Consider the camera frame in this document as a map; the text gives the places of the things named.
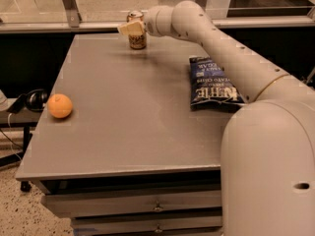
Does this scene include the drawer knob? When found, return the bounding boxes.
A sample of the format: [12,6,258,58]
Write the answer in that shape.
[155,226,163,233]
[153,204,163,212]

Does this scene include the upper drawer knob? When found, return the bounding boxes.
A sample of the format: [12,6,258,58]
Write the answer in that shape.
[153,204,163,212]

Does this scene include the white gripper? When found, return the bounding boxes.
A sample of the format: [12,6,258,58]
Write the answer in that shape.
[118,6,173,37]

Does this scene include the low black side table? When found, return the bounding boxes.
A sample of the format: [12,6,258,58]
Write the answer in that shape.
[0,96,42,193]

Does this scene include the grey drawer cabinet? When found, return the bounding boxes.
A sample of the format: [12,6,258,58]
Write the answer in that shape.
[17,34,230,236]

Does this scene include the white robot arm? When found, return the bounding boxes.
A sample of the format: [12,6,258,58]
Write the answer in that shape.
[118,1,315,236]

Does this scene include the lower drawer knob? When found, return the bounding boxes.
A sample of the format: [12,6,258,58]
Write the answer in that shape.
[155,226,163,233]

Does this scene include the white cable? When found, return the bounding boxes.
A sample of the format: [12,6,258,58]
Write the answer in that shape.
[0,112,24,162]

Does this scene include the blue kettle chips bag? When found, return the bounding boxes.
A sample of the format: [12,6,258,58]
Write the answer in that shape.
[189,57,245,106]

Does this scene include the orange patterned drink can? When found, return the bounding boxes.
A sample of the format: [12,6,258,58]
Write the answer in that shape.
[127,11,147,50]

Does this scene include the left metal railing bracket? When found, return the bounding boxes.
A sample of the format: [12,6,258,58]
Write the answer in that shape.
[62,0,82,28]

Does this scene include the black headphones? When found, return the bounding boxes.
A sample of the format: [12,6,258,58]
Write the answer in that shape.
[7,88,48,114]

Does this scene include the orange fruit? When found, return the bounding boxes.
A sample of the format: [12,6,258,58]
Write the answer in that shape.
[47,93,73,119]

